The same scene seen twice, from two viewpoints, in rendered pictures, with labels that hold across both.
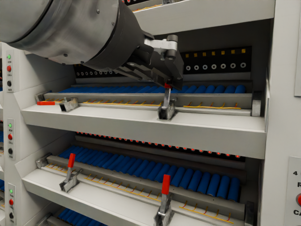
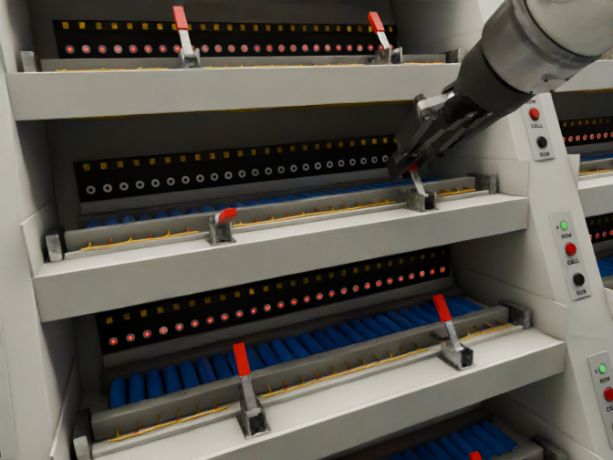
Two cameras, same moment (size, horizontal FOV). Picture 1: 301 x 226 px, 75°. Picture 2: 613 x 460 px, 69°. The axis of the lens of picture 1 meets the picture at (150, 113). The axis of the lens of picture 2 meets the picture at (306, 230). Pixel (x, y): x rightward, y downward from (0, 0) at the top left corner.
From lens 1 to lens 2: 0.53 m
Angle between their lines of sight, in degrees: 50
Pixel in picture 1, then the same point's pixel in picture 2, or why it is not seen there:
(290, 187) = (559, 242)
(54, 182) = (199, 444)
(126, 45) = not seen: hidden behind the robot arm
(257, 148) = (522, 216)
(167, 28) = (400, 93)
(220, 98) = (448, 183)
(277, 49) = (512, 121)
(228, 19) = not seen: hidden behind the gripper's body
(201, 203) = (467, 326)
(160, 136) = (430, 235)
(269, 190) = (547, 252)
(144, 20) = (370, 79)
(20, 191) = not seen: outside the picture
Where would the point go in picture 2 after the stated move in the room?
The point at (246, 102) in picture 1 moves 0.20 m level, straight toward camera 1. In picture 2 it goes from (471, 184) to (598, 136)
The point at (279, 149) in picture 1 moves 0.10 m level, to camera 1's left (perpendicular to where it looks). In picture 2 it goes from (541, 210) to (520, 211)
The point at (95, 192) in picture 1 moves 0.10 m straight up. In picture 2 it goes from (318, 399) to (302, 312)
